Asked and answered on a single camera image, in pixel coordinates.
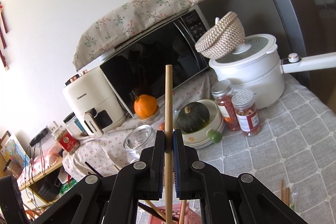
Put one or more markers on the orange tangerine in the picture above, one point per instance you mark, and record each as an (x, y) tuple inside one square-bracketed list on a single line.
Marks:
[(144, 107)]

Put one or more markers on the single bamboo chopstick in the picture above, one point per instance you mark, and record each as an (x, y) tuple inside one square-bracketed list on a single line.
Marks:
[(183, 211), (155, 209), (169, 98)]

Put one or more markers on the red hanging wall ornament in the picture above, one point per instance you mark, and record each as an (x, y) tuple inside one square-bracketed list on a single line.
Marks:
[(3, 37)]

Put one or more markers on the colourful picture board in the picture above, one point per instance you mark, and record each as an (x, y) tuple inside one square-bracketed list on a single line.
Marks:
[(13, 150)]

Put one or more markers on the wooden shelf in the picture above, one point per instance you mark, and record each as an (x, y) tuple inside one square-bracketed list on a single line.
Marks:
[(39, 176)]

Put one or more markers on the red label spice jar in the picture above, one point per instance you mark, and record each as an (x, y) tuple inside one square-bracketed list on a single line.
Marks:
[(68, 141)]

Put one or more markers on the dark green squash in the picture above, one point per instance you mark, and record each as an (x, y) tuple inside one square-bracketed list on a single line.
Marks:
[(191, 117)]

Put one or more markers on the pink perforated plastic basket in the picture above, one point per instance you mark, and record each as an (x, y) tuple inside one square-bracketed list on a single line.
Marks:
[(189, 217)]

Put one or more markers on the clear storage container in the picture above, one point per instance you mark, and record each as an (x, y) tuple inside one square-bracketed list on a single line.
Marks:
[(72, 124)]

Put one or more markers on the white electric pot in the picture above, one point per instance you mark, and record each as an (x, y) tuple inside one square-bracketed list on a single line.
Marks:
[(249, 74)]

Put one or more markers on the clear jar with purple label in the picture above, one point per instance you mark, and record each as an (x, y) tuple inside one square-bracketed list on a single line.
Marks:
[(139, 137)]

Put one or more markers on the pile of wooden chopsticks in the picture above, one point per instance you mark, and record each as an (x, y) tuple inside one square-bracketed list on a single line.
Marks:
[(282, 190)]

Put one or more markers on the tall red spice jar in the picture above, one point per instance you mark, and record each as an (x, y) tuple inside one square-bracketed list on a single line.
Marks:
[(227, 108)]

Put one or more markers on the floral cloth cover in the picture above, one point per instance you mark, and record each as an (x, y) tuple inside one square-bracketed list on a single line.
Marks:
[(131, 16)]

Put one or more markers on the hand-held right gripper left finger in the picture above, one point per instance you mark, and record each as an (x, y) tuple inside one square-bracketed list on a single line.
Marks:
[(157, 161)]

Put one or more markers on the dark screen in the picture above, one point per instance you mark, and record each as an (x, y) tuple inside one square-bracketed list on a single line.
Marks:
[(10, 200)]

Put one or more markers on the grey checked tablecloth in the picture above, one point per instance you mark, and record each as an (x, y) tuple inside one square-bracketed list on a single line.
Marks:
[(275, 148)]

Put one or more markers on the green white toothpick packet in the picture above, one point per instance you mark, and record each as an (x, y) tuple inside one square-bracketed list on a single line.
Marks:
[(292, 207)]

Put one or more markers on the black chopstick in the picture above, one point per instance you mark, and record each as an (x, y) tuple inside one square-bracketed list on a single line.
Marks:
[(147, 210), (93, 169)]

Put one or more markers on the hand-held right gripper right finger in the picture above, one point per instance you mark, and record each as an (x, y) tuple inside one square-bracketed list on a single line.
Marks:
[(182, 161)]

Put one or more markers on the short labelled spice jar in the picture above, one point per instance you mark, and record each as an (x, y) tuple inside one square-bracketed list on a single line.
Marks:
[(246, 119)]

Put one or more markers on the power strip with plugs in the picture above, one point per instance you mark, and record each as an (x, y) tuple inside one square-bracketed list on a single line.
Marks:
[(39, 137)]

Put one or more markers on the black and white microwave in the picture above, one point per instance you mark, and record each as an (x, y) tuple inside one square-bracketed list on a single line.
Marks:
[(147, 61)]

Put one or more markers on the cream air fryer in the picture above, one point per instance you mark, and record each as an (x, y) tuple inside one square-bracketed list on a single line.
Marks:
[(86, 100)]

